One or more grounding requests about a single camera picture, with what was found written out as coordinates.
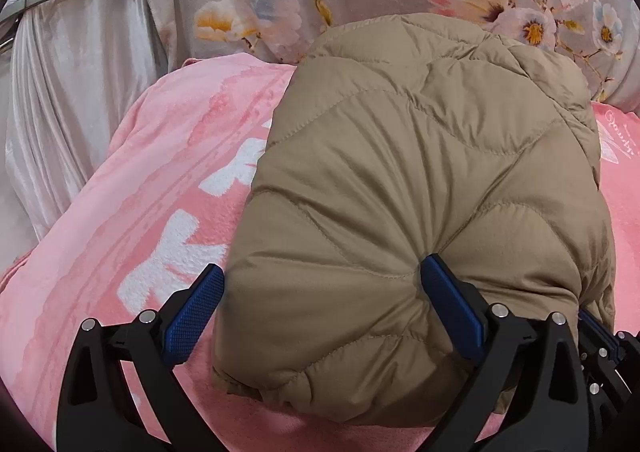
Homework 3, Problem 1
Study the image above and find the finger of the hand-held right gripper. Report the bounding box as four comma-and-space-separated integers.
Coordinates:
577, 309, 640, 363

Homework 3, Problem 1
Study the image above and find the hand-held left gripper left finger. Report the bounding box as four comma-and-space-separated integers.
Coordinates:
57, 263, 226, 452

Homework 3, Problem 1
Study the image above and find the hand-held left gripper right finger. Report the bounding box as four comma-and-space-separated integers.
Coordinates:
420, 253, 590, 452

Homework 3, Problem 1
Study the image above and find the beige quilted puffer jacket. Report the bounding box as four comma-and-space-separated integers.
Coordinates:
210, 12, 617, 415

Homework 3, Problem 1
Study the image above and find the pink patterned blanket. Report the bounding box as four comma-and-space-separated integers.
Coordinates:
0, 52, 640, 452

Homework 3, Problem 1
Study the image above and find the white satin curtain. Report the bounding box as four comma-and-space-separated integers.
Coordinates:
0, 0, 173, 277

